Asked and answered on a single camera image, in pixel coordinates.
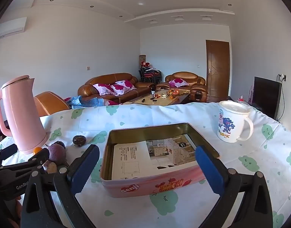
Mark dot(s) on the pink upright box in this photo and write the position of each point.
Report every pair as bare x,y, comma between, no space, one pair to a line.
250,95

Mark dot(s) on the wooden coffee table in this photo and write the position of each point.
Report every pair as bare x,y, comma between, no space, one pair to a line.
164,101

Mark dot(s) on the pile of oranges and snacks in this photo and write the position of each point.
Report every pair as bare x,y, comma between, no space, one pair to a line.
174,92

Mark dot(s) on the red clothes pile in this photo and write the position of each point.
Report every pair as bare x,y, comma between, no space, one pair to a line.
146,65

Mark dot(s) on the white air conditioner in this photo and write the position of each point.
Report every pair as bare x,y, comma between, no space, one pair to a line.
10,28

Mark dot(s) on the red floral pillow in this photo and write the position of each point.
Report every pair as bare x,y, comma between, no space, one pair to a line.
111,102

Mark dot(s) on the yellowish round fruit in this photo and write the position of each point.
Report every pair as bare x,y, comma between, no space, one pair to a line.
52,168

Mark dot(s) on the white lidded cartoon mug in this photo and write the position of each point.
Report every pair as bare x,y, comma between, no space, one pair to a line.
233,128

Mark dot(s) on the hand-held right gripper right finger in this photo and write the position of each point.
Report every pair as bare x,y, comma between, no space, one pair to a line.
209,168

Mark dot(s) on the brown wooden door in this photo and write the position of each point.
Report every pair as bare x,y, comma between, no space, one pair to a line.
217,71

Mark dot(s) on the blue checked blanket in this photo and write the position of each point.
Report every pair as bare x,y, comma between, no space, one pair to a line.
86,101

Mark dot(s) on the tan leather chaise sofa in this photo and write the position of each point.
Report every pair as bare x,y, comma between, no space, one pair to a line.
50,102

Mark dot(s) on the wall power socket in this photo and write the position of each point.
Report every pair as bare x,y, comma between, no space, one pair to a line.
283,77

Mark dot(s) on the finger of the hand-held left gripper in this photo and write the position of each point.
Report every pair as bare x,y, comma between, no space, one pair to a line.
8,151
40,158

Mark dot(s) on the black flat television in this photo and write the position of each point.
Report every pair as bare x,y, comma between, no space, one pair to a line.
266,95

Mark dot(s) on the tall patterned cylinder vase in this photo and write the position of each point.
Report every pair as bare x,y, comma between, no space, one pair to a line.
142,60

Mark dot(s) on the printed paper leaflet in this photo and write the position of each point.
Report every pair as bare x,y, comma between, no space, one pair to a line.
131,156

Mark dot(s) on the pink tin box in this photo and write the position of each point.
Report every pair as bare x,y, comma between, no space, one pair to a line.
136,187

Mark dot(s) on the brown leather three-seat sofa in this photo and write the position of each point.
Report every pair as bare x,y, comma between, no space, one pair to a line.
112,78

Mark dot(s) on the orange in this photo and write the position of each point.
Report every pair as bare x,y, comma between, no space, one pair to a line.
37,150

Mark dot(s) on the pink electric kettle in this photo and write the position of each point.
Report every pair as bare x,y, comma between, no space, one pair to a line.
22,114

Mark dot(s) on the dark wooden television stand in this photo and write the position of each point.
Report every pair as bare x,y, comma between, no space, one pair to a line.
233,99

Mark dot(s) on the pink floral pillow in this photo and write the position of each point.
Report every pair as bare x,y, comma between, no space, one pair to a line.
104,89
127,83
120,89
177,82

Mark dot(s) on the brown leather armchair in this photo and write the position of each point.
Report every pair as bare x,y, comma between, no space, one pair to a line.
183,76

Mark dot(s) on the small glass jar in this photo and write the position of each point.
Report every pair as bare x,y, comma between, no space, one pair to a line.
152,95

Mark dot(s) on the dark purple passion fruit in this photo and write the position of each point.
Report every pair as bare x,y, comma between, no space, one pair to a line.
60,144

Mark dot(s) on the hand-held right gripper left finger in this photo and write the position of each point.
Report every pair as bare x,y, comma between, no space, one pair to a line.
85,168

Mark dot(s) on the stacked dark chairs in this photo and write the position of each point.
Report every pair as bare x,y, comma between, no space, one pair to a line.
150,77

